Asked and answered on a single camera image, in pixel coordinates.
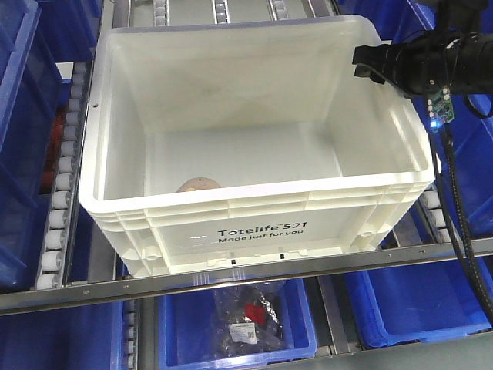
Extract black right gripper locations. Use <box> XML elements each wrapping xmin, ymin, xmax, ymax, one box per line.
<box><xmin>352</xmin><ymin>32</ymin><xmax>458</xmax><ymax>96</ymax></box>

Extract white plastic Totelife tote box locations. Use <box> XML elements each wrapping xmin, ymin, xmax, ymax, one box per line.
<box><xmin>79</xmin><ymin>15</ymin><xmax>434</xmax><ymax>278</ymax></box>

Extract pink plush ball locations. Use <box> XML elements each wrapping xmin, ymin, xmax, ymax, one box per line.
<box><xmin>177</xmin><ymin>177</ymin><xmax>220</xmax><ymax>192</ymax></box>

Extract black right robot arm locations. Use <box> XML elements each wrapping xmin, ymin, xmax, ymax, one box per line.
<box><xmin>352</xmin><ymin>1</ymin><xmax>492</xmax><ymax>97</ymax></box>

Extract small green circuit board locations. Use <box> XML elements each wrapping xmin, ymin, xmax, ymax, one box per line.
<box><xmin>426</xmin><ymin>86</ymin><xmax>455</xmax><ymax>133</ymax></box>

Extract blue bin upper right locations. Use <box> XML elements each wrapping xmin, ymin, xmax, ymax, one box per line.
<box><xmin>337</xmin><ymin>1</ymin><xmax>492</xmax><ymax>237</ymax></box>

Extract right white roller track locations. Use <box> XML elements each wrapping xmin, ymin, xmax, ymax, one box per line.
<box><xmin>419</xmin><ymin>186</ymin><xmax>451</xmax><ymax>243</ymax></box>

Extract white roller track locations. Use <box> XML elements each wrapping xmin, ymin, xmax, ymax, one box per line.
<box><xmin>34</xmin><ymin>62</ymin><xmax>91</xmax><ymax>290</ymax></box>
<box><xmin>419</xmin><ymin>186</ymin><xmax>451</xmax><ymax>243</ymax></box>

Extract blue plastic bin right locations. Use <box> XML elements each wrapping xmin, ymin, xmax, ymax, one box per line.
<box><xmin>344</xmin><ymin>260</ymin><xmax>491</xmax><ymax>348</ymax></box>

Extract blue plastic bin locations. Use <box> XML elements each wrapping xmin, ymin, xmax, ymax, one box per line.
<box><xmin>1</xmin><ymin>302</ymin><xmax>129</xmax><ymax>369</ymax></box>
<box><xmin>158</xmin><ymin>278</ymin><xmax>317</xmax><ymax>369</ymax></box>
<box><xmin>344</xmin><ymin>260</ymin><xmax>491</xmax><ymax>348</ymax></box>

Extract rear roller tracks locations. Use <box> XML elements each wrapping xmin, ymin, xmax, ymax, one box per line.
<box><xmin>105</xmin><ymin>1</ymin><xmax>340</xmax><ymax>28</ymax></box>

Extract clear bag with label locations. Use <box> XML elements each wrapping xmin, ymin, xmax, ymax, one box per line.
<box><xmin>213</xmin><ymin>281</ymin><xmax>286</xmax><ymax>358</ymax></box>

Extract blue plastic bin centre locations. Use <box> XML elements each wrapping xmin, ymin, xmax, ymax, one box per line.
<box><xmin>158</xmin><ymin>278</ymin><xmax>317</xmax><ymax>369</ymax></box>

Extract blue bin upper left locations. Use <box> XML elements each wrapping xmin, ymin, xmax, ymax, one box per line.
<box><xmin>1</xmin><ymin>1</ymin><xmax>62</xmax><ymax>291</ymax></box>

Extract left white roller track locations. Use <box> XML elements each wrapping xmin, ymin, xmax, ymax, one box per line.
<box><xmin>34</xmin><ymin>62</ymin><xmax>91</xmax><ymax>290</ymax></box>

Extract blue plastic bin left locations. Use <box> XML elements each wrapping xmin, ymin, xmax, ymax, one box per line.
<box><xmin>1</xmin><ymin>302</ymin><xmax>129</xmax><ymax>369</ymax></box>

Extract metal shelf front rail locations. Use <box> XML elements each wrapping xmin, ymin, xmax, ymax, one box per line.
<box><xmin>0</xmin><ymin>237</ymin><xmax>493</xmax><ymax>314</ymax></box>

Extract black braided cable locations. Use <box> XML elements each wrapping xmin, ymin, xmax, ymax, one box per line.
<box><xmin>429</xmin><ymin>123</ymin><xmax>493</xmax><ymax>328</ymax></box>

